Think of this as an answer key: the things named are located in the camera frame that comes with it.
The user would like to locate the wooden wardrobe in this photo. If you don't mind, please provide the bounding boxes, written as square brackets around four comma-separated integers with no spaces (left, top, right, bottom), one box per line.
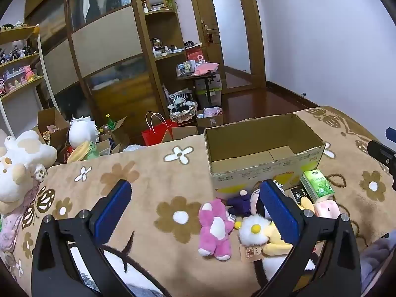
[23,0,168,137]

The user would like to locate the brown flower-patterned blanket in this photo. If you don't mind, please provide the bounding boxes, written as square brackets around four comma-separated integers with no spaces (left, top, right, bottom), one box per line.
[0,105,396,297]

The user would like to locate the pink papers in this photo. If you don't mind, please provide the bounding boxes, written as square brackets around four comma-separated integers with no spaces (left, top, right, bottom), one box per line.
[192,63,220,76]

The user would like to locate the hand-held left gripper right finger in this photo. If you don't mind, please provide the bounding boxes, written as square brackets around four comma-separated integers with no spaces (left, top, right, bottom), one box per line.
[257,179,362,297]

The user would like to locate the white fluffy plush flower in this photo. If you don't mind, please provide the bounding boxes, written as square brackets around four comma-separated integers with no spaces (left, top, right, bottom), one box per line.
[234,214,274,264]

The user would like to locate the wooden corner shelf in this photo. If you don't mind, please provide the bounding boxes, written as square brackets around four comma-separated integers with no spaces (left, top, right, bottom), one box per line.
[133,0,198,115]

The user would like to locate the yellow plush dog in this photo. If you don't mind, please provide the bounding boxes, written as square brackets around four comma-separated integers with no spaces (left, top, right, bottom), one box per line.
[263,196,316,256]

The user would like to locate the brown cardboard box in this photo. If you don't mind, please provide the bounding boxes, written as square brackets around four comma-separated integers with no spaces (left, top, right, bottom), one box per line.
[37,108,71,150]

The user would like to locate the basket of black-white plush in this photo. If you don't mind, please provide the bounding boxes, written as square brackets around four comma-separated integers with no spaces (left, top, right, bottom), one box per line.
[168,89,198,124]

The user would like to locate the green tissue pack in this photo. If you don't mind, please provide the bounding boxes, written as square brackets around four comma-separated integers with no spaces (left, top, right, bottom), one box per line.
[301,170,336,203]

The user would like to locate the plastic storage box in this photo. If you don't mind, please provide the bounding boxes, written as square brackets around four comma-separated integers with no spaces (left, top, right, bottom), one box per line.
[194,80,223,109]

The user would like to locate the red paper bag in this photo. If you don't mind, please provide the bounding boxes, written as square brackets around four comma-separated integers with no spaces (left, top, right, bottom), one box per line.
[142,111,178,147]

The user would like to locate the purple white-haired plush doll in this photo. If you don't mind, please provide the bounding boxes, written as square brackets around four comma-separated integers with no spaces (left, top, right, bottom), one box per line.
[227,179,293,219]

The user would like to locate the flat cardboard piece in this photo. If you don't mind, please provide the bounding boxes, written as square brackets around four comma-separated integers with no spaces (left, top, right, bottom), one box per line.
[161,125,198,144]

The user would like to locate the large white plush cow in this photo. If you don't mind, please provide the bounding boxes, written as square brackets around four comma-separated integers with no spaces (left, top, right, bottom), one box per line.
[0,128,58,215]

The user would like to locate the black packet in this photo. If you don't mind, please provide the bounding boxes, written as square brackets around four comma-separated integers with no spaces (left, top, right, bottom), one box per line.
[288,185,311,209]

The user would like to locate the red box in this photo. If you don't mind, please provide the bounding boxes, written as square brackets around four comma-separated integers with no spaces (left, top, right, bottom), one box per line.
[186,48,205,69]

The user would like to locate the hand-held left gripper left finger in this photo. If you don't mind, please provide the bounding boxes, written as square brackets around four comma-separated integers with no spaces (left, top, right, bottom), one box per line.
[31,179,137,297]

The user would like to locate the wooden door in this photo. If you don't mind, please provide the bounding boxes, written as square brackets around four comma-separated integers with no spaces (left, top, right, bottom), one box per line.
[186,0,267,90]

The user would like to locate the yellow ribbed toy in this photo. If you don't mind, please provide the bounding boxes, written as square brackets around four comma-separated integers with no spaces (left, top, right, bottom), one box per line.
[66,141,91,163]

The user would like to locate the white display shelf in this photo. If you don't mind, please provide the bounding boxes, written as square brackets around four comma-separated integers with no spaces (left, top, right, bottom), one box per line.
[0,25,59,137]

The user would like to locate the cardboard box with bottles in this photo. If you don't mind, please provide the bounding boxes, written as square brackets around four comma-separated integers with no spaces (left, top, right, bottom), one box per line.
[98,117,130,154]

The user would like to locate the small folding table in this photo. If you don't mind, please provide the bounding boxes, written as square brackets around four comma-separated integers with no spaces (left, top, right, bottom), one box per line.
[176,68,224,107]

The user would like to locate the white spiky-haired plush doll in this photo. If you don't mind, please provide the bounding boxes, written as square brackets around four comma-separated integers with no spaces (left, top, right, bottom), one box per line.
[68,115,101,155]

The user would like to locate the pink fluffy cloth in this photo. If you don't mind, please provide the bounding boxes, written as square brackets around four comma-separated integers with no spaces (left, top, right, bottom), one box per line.
[0,189,39,252]

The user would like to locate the small cardboard box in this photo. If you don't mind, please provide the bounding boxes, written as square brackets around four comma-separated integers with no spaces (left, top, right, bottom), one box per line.
[196,107,224,128]

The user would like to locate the pink plush pillow toy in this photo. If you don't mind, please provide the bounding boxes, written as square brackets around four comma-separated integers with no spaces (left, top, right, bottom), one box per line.
[315,199,341,219]

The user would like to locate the grey cloth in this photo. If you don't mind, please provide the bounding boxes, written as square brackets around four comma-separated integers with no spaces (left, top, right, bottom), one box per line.
[360,233,396,288]

